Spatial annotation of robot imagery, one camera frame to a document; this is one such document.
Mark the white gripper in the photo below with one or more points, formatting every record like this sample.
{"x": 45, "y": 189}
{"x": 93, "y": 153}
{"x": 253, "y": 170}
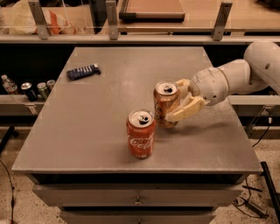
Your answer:
{"x": 207, "y": 85}

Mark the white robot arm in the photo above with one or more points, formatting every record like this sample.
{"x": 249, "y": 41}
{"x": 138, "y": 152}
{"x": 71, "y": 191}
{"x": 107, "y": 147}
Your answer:
{"x": 259, "y": 68}

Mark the blue snack bag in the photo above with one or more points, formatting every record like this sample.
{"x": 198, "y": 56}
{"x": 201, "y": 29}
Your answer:
{"x": 82, "y": 72}

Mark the green soda can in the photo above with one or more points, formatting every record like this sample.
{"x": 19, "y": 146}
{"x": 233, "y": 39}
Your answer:
{"x": 43, "y": 90}

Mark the white and orange bag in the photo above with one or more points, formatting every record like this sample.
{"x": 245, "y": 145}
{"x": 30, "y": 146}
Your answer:
{"x": 38, "y": 17}

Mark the black bar on floor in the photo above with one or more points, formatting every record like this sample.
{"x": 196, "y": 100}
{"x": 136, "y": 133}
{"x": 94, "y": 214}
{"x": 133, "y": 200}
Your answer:
{"x": 274, "y": 195}

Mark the silver soda can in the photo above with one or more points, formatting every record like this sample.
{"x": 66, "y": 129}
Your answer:
{"x": 50, "y": 84}

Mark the orange LaCroix can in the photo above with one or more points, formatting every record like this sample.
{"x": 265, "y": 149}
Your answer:
{"x": 166, "y": 98}

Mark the clear plastic water bottle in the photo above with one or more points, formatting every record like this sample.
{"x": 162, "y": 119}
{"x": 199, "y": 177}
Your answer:
{"x": 9, "y": 85}

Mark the grey table drawer unit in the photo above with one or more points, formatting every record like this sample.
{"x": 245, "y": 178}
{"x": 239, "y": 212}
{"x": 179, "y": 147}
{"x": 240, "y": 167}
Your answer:
{"x": 137, "y": 203}

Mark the red Coca-Cola can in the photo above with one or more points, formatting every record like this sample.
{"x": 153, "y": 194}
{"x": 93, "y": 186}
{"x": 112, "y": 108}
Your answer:
{"x": 141, "y": 128}

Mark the dark framed wooden tray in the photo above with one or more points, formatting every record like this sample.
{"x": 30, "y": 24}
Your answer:
{"x": 150, "y": 10}

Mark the dark blue soda can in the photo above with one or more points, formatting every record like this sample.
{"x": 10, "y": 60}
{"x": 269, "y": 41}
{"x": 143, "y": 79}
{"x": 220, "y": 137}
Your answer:
{"x": 29, "y": 91}

